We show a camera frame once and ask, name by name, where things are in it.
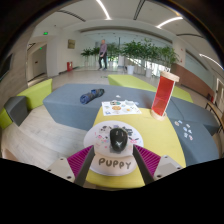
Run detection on ceiling strip lights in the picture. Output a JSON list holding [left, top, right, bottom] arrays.
[[95, 0, 224, 71]]

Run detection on long grey upholstered bench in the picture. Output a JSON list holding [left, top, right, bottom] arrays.
[[42, 83, 174, 132]]

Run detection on folded dark blue umbrella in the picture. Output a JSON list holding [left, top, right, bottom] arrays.
[[79, 88, 106, 105]]

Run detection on white sticker sheet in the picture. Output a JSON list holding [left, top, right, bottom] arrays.
[[101, 99, 143, 117]]

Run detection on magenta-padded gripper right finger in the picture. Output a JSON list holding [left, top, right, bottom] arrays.
[[132, 144, 184, 186]]

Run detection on dark grey seat block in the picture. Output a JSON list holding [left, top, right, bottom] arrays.
[[3, 95, 29, 128]]

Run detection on lime green ottoman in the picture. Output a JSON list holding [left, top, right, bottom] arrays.
[[171, 85, 194, 104], [107, 73, 161, 93]]

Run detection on lime green seat block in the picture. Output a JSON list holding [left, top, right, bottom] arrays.
[[0, 78, 54, 130]]

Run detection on red glass tower lantern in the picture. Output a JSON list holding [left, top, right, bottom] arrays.
[[149, 70, 180, 122]]

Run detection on wooden bench frame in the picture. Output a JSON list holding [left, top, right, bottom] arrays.
[[204, 99, 224, 134]]

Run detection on person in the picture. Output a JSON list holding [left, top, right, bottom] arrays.
[[98, 39, 109, 71]]

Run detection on row of potted plants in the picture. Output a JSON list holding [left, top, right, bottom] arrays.
[[80, 38, 179, 78]]

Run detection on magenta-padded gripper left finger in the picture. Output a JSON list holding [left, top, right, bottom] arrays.
[[46, 144, 96, 188]]

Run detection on black computer mouse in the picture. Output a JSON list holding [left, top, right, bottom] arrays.
[[109, 127, 129, 153]]

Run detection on round white printed mouse pad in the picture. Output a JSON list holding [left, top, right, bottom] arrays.
[[83, 120, 145, 177]]

